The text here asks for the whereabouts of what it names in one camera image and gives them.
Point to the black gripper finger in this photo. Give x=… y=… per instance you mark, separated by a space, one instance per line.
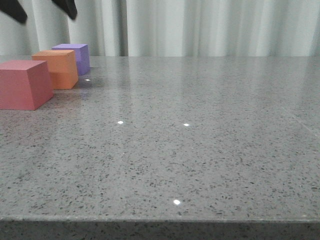
x=68 y=6
x=14 y=9

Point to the orange foam block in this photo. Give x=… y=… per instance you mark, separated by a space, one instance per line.
x=62 y=67

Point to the purple foam block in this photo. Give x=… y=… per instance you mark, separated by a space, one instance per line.
x=81 y=55

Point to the pale green curtain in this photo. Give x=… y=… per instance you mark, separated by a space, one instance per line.
x=169 y=28

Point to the red foam block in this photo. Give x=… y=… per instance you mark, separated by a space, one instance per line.
x=24 y=84

